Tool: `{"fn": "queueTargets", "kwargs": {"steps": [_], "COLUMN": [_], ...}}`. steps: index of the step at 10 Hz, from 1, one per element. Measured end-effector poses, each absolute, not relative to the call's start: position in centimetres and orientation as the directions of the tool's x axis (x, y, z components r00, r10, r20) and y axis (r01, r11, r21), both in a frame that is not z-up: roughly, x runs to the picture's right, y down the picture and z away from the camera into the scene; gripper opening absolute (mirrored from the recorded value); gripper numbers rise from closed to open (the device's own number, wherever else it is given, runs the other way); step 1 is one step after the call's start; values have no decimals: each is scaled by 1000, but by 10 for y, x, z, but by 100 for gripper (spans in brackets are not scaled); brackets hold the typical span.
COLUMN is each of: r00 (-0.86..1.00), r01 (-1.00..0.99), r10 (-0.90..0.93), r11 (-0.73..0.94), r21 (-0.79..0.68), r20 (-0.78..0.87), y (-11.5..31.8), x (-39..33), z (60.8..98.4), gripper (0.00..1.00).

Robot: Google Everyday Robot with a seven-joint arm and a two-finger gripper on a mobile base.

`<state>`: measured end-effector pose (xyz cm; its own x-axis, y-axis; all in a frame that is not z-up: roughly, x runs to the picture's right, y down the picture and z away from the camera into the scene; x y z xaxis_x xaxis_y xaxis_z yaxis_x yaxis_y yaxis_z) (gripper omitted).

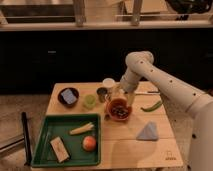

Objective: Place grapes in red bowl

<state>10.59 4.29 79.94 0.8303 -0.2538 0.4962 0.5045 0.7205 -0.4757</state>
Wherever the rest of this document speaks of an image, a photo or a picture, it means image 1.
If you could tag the tan scrub sponge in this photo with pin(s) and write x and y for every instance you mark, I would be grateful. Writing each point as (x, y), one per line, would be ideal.
(59, 149)

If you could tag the black bar beside table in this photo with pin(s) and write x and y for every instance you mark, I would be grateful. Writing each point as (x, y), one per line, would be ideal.
(26, 136)

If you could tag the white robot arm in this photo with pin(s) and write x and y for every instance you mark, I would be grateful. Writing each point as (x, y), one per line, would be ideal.
(197, 103)

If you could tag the green plastic cup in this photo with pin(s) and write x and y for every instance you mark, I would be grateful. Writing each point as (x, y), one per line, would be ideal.
(89, 101)

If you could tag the green pepper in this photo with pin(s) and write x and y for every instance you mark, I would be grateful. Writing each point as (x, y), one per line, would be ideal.
(153, 107)

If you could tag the orange peach fruit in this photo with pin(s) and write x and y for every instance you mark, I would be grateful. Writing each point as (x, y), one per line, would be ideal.
(89, 143)

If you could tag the red bowl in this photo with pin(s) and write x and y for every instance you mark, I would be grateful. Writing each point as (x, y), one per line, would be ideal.
(117, 102)

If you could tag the dark brown bowl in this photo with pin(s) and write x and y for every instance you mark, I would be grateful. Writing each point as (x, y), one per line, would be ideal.
(63, 102)

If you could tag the white cup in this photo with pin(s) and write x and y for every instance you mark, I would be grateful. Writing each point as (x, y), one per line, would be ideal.
(108, 83)

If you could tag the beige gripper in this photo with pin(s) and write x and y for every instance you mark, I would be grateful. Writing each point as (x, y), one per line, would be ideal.
(129, 85)

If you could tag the green plastic tray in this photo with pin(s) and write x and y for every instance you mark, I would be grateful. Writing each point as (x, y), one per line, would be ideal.
(59, 126)

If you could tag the grey metal cup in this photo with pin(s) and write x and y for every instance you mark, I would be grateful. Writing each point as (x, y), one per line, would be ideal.
(102, 92)

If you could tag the blue triangular cloth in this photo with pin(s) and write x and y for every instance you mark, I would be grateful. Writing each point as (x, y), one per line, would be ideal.
(148, 133)

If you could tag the blue sponge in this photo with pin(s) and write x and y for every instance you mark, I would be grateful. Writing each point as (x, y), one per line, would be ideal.
(68, 96)

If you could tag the dark grapes bunch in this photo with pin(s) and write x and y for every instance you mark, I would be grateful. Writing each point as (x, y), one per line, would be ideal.
(120, 111)

